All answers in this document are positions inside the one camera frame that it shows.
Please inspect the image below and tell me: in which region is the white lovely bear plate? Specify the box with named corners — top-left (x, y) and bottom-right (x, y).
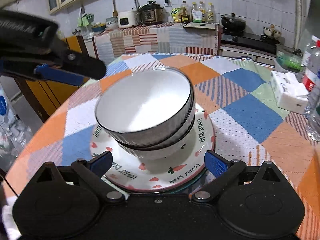
top-left (90, 103), bottom-right (215, 192)

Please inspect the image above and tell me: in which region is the white bowl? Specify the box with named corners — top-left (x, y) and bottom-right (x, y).
top-left (116, 112), bottom-right (195, 151)
top-left (95, 67), bottom-right (195, 146)
top-left (119, 128), bottom-right (195, 160)

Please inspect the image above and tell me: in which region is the yellow wooden cabinet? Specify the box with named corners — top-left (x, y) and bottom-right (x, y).
top-left (13, 35), bottom-right (91, 123)

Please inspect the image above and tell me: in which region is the patchwork counter cloth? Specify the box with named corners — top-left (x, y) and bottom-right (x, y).
top-left (93, 23), bottom-right (219, 64)

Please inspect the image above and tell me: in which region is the patchwork tablecloth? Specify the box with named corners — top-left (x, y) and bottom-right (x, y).
top-left (3, 54), bottom-right (319, 239)

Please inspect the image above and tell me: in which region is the white rice cooker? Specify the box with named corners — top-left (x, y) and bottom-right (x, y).
top-left (118, 10), bottom-right (140, 29)

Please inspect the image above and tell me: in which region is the white tissue pack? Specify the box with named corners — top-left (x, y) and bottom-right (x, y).
top-left (270, 70), bottom-right (309, 114)

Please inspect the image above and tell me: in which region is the water bottle white cap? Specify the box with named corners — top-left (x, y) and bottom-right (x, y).
top-left (304, 77), bottom-right (319, 142)

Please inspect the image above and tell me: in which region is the black pressure cooker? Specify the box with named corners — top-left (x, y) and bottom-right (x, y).
top-left (141, 1), bottom-right (163, 25)

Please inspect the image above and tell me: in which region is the water bottle red cap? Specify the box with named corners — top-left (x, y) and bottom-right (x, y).
top-left (302, 35), bottom-right (319, 92)

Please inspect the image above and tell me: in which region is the green plastic basket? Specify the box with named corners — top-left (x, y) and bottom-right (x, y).
top-left (276, 44), bottom-right (303, 73)

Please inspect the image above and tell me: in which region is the black gas stove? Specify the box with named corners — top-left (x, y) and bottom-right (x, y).
top-left (220, 32), bottom-right (280, 54)

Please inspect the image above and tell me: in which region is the black wok with lid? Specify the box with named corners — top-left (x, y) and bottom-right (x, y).
top-left (221, 13), bottom-right (246, 34)

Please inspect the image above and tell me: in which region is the cutting board on counter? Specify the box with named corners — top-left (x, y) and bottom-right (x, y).
top-left (183, 22), bottom-right (216, 30)

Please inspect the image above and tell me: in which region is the cooking oil bottle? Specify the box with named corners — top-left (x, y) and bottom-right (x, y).
top-left (207, 3), bottom-right (215, 23)

